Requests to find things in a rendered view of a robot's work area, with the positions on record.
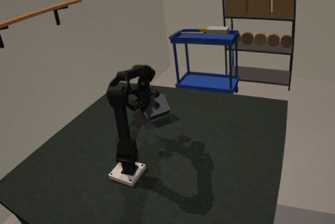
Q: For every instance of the grey sloped panel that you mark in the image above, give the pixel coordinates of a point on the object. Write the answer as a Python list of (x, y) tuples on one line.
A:
[(157, 109)]

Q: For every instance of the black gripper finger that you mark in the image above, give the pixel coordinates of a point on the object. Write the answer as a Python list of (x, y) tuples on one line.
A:
[(147, 103), (142, 108)]

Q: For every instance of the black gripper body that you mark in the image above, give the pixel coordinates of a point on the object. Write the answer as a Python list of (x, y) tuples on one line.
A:
[(142, 96)]

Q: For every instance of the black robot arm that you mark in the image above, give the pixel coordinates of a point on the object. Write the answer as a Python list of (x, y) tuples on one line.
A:
[(118, 99)]

